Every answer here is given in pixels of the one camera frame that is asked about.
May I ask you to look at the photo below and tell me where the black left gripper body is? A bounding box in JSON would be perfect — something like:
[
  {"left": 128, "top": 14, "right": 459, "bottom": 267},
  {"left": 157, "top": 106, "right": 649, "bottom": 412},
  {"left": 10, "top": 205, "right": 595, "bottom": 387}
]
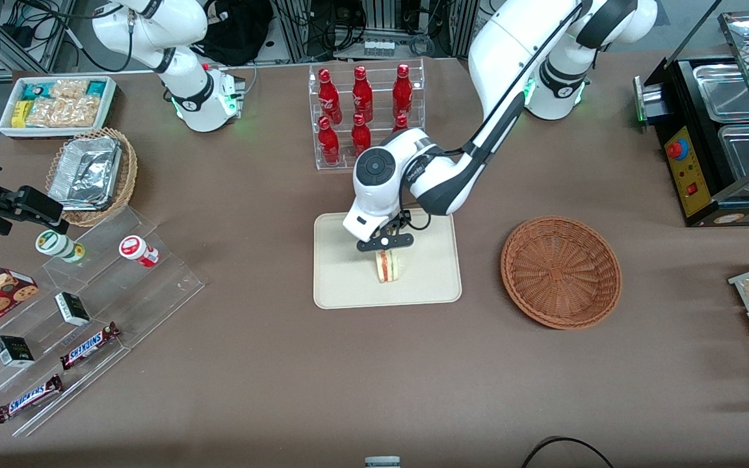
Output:
[{"left": 356, "top": 211, "right": 415, "bottom": 254}]

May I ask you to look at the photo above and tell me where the triangle sandwich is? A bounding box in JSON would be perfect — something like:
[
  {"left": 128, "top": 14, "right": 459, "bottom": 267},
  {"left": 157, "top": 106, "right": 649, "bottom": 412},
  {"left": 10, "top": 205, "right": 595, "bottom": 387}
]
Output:
[{"left": 375, "top": 250, "right": 402, "bottom": 285}]

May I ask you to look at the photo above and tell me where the beige plastic tray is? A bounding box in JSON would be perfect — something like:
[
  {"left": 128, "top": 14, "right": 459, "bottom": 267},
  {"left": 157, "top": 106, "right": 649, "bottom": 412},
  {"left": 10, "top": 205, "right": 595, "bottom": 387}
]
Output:
[{"left": 313, "top": 209, "right": 464, "bottom": 310}]

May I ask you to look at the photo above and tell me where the aluminium foil tray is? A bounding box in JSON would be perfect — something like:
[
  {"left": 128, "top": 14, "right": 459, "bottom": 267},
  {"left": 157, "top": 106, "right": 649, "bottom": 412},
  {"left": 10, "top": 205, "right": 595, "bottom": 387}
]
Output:
[{"left": 47, "top": 136, "right": 122, "bottom": 213}]

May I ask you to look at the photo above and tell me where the tan wicker basket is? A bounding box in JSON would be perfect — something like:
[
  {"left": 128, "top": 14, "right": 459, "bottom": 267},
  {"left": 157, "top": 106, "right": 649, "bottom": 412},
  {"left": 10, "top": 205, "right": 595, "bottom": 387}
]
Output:
[{"left": 46, "top": 127, "right": 138, "bottom": 228}]

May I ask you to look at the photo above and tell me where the round brown wicker basket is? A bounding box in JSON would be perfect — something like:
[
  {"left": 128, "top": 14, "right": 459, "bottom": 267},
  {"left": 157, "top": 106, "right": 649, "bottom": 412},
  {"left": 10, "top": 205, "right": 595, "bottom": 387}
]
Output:
[{"left": 500, "top": 216, "right": 623, "bottom": 330}]

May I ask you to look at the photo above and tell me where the white bottle green cap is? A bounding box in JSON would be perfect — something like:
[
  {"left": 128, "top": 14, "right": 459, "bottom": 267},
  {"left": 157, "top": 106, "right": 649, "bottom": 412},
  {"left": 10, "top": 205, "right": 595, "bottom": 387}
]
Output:
[{"left": 35, "top": 229, "right": 86, "bottom": 265}]

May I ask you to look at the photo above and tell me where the white plastic snack bin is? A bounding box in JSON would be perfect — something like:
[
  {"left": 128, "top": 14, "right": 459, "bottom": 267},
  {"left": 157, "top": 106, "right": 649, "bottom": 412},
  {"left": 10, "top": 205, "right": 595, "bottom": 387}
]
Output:
[{"left": 0, "top": 75, "right": 119, "bottom": 141}]

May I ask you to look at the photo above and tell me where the clear acrylic bottle rack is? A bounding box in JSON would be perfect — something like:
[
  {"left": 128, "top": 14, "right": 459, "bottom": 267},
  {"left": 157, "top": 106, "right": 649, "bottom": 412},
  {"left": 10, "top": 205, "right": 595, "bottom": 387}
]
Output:
[{"left": 308, "top": 58, "right": 427, "bottom": 172}]

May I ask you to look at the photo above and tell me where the clear bag of biscuits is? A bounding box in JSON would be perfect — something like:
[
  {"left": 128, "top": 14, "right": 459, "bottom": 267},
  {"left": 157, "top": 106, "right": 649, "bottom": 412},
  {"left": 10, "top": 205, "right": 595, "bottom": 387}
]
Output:
[
  {"left": 26, "top": 97, "right": 101, "bottom": 129},
  {"left": 49, "top": 79, "right": 90, "bottom": 100}
]

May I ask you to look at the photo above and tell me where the white bottle red cap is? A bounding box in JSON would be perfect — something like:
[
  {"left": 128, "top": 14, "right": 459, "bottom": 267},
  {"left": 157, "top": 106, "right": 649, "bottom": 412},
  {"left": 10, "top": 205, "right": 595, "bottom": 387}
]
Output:
[{"left": 118, "top": 235, "right": 161, "bottom": 269}]

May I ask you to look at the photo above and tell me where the small black box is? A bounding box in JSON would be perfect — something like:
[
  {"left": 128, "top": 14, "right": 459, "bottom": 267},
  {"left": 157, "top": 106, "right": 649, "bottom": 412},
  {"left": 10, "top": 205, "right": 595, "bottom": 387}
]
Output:
[
  {"left": 54, "top": 291, "right": 92, "bottom": 328},
  {"left": 0, "top": 335, "right": 36, "bottom": 369}
]

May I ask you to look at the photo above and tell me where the clear acrylic step shelf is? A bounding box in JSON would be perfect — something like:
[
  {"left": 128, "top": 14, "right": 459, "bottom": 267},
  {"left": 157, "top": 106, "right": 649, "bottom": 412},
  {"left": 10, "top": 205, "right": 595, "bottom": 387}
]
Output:
[{"left": 0, "top": 207, "right": 207, "bottom": 437}]

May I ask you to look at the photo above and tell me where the Snickers chocolate bar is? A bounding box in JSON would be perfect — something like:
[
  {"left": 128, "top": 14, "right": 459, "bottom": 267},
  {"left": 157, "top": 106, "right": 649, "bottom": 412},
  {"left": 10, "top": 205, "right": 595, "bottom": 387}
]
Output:
[
  {"left": 59, "top": 321, "right": 122, "bottom": 372},
  {"left": 0, "top": 373, "right": 65, "bottom": 425}
]

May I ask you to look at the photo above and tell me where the black bag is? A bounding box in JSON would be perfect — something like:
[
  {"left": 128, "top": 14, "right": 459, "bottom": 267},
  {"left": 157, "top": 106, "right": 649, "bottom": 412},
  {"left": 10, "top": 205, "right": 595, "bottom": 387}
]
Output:
[{"left": 198, "top": 0, "right": 275, "bottom": 66}]

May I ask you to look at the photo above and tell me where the black food warmer machine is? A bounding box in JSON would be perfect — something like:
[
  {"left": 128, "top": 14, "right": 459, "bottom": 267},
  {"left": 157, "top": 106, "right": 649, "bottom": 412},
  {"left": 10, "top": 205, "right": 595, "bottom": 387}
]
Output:
[{"left": 633, "top": 0, "right": 749, "bottom": 228}]

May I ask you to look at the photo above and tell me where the black arm cable sleeve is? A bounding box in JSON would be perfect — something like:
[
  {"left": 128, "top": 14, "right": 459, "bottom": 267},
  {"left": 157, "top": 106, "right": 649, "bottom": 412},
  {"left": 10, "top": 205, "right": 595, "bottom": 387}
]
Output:
[{"left": 399, "top": 0, "right": 587, "bottom": 232}]

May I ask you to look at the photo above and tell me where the aluminium frame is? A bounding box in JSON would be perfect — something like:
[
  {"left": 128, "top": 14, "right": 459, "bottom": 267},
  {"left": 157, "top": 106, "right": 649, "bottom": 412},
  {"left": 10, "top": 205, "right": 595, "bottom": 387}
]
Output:
[{"left": 270, "top": 0, "right": 480, "bottom": 64}]

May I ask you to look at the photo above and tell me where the black cable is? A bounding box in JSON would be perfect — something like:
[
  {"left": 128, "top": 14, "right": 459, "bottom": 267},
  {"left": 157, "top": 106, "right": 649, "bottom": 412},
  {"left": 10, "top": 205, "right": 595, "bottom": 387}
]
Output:
[{"left": 520, "top": 436, "right": 616, "bottom": 468}]

